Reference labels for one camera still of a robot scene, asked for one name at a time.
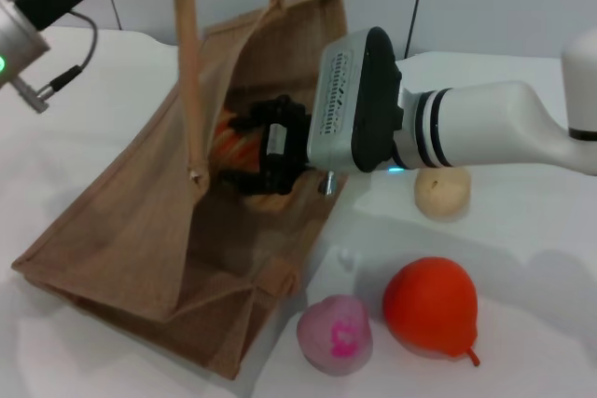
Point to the pink toy peach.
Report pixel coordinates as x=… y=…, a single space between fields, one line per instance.
x=333 y=335

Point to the orange striped bread roll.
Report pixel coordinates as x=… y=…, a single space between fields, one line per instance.
x=238 y=148

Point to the brown woven handbag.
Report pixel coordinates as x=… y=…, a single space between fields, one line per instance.
x=116 y=230

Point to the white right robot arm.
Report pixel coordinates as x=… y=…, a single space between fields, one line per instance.
x=494 y=123

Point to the red toy pear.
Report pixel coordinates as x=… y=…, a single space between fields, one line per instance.
x=429 y=307

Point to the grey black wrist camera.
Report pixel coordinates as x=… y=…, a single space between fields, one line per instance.
x=354 y=104

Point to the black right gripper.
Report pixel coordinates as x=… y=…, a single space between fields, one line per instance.
x=287 y=146

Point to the beige egg yolk pastry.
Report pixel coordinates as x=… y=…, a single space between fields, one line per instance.
x=440 y=193

